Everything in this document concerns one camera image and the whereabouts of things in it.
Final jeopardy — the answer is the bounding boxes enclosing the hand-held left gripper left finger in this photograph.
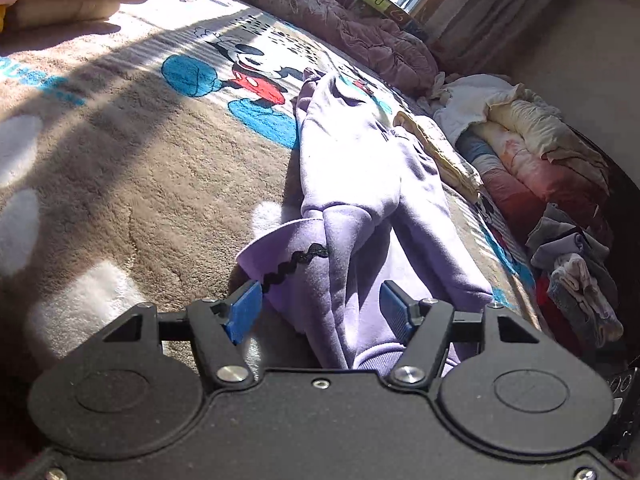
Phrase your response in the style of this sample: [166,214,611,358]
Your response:
[102,280,263,393]

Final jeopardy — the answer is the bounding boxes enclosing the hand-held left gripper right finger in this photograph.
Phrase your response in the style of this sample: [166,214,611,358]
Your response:
[380,281,541,392]

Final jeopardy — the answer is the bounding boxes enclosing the purple sweatshirt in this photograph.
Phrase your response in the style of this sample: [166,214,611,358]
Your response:
[235,67,496,378]

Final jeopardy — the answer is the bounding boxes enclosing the pile of grey clothes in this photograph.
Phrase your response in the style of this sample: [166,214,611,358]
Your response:
[525,202,626,351]

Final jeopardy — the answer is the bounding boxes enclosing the cream quilted folded cloth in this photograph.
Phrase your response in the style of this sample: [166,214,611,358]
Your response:
[392,110,483,201]

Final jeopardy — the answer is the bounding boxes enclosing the printed cartoon blanket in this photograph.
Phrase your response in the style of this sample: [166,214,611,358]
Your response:
[0,0,551,401]

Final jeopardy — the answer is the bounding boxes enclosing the white crumpled cloth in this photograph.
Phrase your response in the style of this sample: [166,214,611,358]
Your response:
[420,74,526,146]

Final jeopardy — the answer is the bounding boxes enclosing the mauve quilted comforter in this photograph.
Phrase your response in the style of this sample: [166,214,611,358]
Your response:
[152,0,441,96]

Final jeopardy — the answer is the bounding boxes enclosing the striped curtain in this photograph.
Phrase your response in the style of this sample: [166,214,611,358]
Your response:
[410,0,586,76]

